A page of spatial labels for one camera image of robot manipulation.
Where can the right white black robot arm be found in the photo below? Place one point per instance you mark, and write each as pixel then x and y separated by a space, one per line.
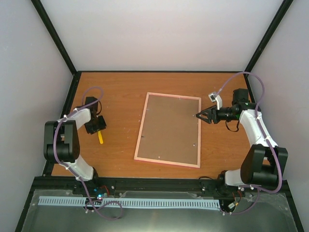
pixel 264 164

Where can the light blue slotted cable duct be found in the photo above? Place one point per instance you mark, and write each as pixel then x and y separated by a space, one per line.
pixel 133 203

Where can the steel front plate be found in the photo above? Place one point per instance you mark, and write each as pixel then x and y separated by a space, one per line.
pixel 248 213

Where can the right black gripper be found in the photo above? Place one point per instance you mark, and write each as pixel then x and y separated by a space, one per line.
pixel 210 112

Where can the left black corner post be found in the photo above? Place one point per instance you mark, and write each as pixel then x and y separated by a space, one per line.
pixel 54 35

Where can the black corner post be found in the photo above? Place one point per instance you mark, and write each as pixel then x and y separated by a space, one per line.
pixel 278 17
pixel 54 35

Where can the small green lit circuit board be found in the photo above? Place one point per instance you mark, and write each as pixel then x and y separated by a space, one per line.
pixel 101 194

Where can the yellow handled screwdriver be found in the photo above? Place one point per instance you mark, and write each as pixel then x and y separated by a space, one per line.
pixel 100 138

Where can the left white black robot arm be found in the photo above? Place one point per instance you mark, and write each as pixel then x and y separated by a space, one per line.
pixel 61 141

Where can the right black corner post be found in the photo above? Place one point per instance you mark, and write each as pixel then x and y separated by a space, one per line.
pixel 278 17

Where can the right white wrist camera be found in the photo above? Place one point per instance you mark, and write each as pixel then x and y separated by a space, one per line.
pixel 215 97

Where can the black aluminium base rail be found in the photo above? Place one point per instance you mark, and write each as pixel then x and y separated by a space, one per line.
pixel 115 186

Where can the pink picture frame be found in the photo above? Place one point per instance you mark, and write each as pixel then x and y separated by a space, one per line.
pixel 170 132

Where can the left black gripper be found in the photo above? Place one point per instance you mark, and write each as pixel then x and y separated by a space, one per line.
pixel 102 126

